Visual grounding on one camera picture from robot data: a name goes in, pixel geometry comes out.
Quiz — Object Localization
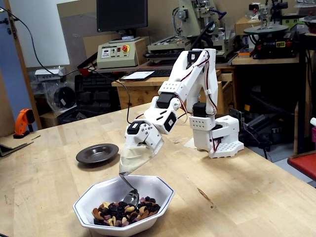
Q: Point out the flat cardboard piece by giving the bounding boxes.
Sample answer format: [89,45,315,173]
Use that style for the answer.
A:
[0,134,41,158]

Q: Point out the beige cnc milling machine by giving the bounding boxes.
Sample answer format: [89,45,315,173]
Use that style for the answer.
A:
[144,0,237,64]

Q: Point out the green controller circuit board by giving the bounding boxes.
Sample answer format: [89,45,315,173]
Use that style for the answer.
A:
[228,107,245,125]

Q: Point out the black keyboard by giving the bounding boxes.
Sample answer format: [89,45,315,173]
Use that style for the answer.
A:
[145,68,180,78]

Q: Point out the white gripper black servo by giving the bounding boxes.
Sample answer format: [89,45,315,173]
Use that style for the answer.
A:
[119,119,165,173]

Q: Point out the beige masking tape piece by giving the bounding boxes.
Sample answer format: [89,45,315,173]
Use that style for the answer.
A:
[184,137,198,150]

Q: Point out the large brown cardboard sheet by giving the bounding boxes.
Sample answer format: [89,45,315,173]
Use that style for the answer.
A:
[56,0,99,72]

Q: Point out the black filament spool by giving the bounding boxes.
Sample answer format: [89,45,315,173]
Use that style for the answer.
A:
[53,86,77,109]

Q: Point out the wooden workbench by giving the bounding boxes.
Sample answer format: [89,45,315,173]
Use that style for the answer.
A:
[111,66,237,117]

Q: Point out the orange black hand tool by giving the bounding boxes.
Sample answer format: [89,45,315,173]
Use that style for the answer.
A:
[12,108,36,139]

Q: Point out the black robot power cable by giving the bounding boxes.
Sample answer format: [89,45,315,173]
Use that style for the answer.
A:
[0,6,133,124]

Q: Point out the white paper sheet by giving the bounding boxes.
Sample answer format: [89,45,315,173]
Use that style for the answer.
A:
[119,71,156,81]

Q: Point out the white octagonal bowl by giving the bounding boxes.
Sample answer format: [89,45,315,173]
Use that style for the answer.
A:
[73,174,175,237]

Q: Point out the dark brown round plate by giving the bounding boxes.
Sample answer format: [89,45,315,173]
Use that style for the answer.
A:
[76,143,119,165]

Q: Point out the black computer monitor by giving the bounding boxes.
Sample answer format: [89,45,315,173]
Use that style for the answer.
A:
[96,0,149,44]

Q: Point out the mixed nuts and raisins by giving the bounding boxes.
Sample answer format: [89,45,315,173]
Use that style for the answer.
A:
[92,196,161,227]

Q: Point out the blue door wooden frame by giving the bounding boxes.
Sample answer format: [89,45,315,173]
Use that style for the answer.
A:
[0,0,42,139]

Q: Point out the wooden side bench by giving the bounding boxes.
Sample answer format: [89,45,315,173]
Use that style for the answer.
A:
[232,54,309,119]

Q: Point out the white small box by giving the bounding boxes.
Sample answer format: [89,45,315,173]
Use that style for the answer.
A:
[34,66,67,81]

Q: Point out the brown cardboard box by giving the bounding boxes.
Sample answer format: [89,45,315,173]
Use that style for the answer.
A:
[234,16,262,37]

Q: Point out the black scroll saw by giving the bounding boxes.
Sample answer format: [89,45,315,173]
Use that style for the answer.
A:
[243,0,300,60]

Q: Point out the beige controller box red button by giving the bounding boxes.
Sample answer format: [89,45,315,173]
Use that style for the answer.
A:
[97,37,150,69]

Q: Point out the bent metal spoon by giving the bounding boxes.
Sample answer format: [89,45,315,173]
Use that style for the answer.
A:
[118,172,140,207]

